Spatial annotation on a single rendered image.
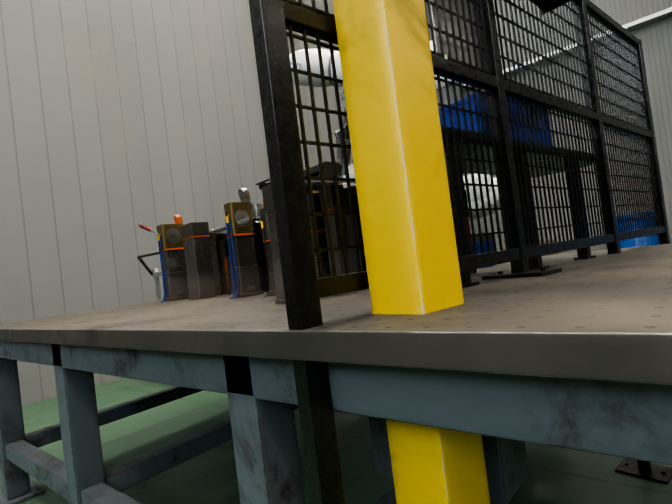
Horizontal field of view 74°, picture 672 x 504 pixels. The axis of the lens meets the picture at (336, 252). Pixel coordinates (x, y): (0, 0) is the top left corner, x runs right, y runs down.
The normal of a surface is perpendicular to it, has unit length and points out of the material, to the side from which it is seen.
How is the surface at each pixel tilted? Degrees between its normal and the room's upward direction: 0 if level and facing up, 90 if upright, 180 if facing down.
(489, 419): 90
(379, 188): 90
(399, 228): 90
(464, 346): 90
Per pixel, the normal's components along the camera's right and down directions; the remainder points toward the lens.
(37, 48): 0.76, -0.11
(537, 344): -0.64, 0.06
